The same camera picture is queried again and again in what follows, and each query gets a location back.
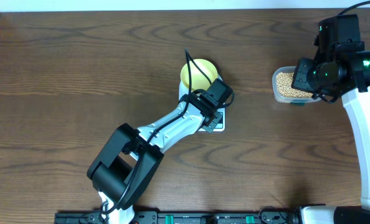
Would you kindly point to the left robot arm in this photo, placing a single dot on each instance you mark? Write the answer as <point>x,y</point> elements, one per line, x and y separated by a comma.
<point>127,162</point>

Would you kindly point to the white digital kitchen scale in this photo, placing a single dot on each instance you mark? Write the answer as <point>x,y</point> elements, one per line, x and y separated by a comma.
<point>220,124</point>

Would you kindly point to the clear plastic container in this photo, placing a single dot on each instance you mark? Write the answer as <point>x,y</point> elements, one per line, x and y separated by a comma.
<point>282,99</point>

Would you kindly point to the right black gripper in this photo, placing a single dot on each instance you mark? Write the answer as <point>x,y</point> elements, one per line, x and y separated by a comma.
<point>299,80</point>

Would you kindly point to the soybeans in container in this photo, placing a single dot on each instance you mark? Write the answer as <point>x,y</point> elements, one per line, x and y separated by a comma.
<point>284,86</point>

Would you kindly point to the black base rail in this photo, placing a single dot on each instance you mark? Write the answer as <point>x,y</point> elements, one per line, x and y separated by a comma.
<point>151,217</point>

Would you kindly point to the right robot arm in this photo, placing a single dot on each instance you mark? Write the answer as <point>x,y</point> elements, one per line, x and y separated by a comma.
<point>339,41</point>

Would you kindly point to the yellow plastic bowl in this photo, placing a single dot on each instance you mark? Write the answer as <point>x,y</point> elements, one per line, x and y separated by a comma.
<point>198,78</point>

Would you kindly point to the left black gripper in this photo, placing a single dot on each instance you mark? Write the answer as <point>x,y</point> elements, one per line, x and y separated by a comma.
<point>214,118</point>

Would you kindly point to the green tape strip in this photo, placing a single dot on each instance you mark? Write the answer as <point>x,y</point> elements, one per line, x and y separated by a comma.
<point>297,104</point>

